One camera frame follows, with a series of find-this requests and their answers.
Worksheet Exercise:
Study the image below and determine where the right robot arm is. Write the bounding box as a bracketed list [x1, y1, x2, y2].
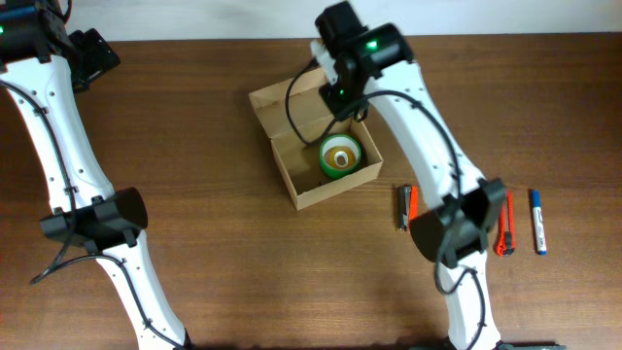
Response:
[313, 1, 506, 349]

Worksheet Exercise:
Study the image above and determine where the orange utility knife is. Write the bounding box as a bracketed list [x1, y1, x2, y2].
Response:
[495, 190, 516, 257]

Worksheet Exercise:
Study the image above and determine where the green tape roll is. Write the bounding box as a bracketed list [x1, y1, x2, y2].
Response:
[320, 134, 362, 180]

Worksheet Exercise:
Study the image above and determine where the black and orange stapler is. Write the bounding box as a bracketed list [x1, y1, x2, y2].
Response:
[397, 185, 418, 232]

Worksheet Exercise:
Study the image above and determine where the brown cardboard box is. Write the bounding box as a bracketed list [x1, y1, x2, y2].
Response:
[249, 69, 383, 210]

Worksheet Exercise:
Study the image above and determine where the blue and white marker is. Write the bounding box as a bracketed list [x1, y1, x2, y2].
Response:
[530, 190, 548, 256]

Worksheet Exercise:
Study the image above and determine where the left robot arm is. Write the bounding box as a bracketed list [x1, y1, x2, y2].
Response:
[1, 0, 192, 349]

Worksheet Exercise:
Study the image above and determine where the small yellow tape roll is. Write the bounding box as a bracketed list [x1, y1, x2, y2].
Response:
[325, 146, 357, 170]

